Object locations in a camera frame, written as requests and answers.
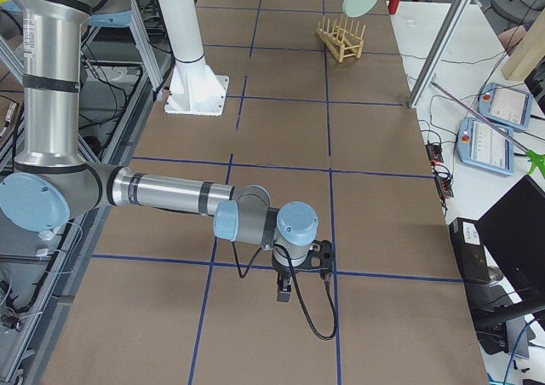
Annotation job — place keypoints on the wooden plate rack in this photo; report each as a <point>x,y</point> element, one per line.
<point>343,36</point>

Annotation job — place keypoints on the black box with label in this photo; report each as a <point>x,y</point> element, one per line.
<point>469,251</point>

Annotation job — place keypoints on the black usb hub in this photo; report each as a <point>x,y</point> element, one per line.
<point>434,152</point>

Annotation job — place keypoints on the black monitor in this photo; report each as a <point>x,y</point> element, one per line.
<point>512,230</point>

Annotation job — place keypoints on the near teach pendant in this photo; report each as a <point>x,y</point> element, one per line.
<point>480,146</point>

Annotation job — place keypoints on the teach pendant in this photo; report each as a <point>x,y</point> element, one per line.
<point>480,146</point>
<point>506,105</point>

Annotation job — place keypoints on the grabber stick tool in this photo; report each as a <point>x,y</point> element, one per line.
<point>536,160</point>

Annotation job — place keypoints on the far teach pendant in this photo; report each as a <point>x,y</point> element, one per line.
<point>506,105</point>

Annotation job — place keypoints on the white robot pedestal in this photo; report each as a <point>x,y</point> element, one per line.
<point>194,87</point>

